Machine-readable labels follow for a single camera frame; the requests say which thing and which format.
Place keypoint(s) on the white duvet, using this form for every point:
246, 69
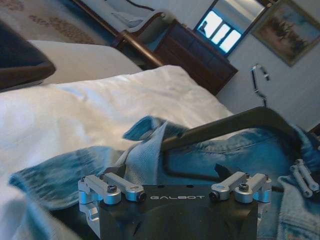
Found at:
100, 105

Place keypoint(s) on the dark-framed mirror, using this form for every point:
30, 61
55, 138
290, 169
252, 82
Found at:
222, 27

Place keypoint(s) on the gold-framed landscape painting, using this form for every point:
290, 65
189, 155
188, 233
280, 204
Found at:
287, 27

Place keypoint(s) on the wooden-framed grey sofa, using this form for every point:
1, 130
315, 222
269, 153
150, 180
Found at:
140, 27

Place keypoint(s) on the silver-barred finger of the right gripper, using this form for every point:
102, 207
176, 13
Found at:
303, 178

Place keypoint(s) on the dark wooden cabinet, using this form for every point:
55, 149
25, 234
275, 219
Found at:
195, 55

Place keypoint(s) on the blue denim jacket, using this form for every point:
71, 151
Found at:
237, 155

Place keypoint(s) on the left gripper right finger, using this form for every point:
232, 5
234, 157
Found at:
243, 183

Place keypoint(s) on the beige bed mattress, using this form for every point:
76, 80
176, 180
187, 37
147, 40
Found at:
85, 58

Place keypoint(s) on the black clothes hanger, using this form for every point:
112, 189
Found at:
232, 122

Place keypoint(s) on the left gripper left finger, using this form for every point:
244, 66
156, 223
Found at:
113, 186

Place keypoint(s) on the dark cushion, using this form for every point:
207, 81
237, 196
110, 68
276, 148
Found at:
17, 55

